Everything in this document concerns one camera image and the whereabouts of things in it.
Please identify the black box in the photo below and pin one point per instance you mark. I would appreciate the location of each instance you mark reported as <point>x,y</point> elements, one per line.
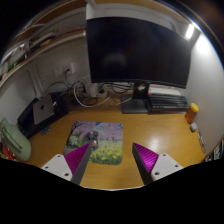
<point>61,106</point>

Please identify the silver mini computer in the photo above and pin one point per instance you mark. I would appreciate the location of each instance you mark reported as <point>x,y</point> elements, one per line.
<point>43,109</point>

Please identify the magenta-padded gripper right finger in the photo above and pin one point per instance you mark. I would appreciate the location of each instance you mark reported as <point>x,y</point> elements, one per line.
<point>163,165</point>

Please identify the black mechanical keyboard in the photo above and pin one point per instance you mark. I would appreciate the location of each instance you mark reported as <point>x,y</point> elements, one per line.
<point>168,102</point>

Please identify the white wall outlet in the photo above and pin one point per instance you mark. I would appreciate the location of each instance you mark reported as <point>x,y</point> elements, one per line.
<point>68,69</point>

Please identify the white power strip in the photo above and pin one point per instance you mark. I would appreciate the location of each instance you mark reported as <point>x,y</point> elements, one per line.
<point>95,90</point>

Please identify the transparent computer mouse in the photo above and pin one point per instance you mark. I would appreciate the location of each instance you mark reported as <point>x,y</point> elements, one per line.
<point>90,136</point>

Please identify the black curved computer monitor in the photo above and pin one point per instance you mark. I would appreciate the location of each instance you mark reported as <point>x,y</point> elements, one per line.
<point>136,50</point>

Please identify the small grey earbuds case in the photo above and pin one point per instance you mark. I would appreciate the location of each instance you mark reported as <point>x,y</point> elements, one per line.
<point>193,127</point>

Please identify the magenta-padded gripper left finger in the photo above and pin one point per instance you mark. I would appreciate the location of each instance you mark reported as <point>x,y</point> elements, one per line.
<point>60,165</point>

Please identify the flower landscape print mouse pad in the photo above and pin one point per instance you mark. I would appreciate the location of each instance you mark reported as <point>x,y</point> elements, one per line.
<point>108,143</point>

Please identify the orange jar with yellow lid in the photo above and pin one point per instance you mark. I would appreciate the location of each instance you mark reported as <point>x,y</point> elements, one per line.
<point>191,114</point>

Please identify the pale green bag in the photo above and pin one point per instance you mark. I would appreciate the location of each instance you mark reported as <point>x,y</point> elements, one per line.
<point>16,140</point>

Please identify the white wall lamp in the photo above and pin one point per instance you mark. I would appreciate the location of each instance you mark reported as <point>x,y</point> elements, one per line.
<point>190,31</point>

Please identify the dark pen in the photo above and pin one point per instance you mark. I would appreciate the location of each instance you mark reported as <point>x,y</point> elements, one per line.
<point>201,141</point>

